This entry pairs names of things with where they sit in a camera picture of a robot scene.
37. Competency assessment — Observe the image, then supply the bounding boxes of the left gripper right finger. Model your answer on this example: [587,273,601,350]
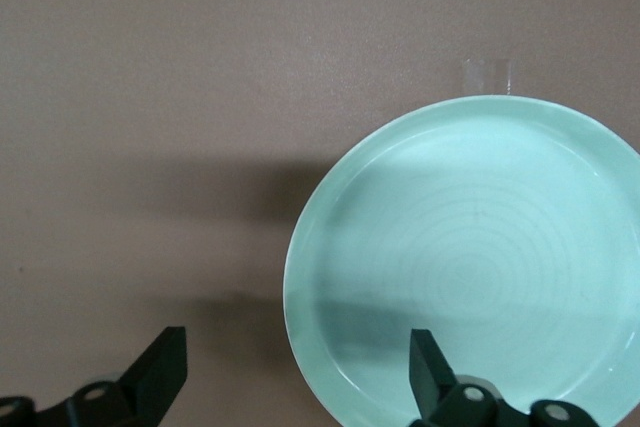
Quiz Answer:
[408,329,601,427]

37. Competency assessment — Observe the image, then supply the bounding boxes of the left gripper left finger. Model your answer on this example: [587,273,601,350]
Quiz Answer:
[0,325,189,427]

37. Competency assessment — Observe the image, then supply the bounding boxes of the light green plate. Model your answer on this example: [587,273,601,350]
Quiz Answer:
[282,94,640,427]

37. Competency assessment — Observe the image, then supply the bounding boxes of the brown table cloth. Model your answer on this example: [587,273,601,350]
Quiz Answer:
[0,0,640,427]

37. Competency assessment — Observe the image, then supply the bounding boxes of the clear tape piece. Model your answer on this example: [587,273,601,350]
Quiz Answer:
[461,58,514,97]

